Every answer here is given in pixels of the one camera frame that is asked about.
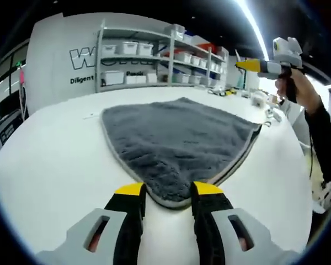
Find grey towel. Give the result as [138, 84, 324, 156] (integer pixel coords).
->
[101, 96, 263, 210]

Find person's right hand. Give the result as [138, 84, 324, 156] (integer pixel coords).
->
[275, 70, 322, 114]

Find yellow and black tool clutter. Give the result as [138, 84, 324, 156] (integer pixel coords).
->
[208, 87, 238, 97]

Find ceiling light strip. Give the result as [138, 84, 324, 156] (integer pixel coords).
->
[237, 0, 271, 60]

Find grey metal storage shelf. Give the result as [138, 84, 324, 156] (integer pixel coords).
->
[95, 19, 229, 93]

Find row of white storage bins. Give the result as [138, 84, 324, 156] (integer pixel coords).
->
[100, 24, 228, 86]

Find cabinet with black front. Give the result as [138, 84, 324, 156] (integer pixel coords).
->
[0, 121, 17, 146]

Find black cable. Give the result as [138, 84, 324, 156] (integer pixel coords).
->
[307, 110, 316, 178]

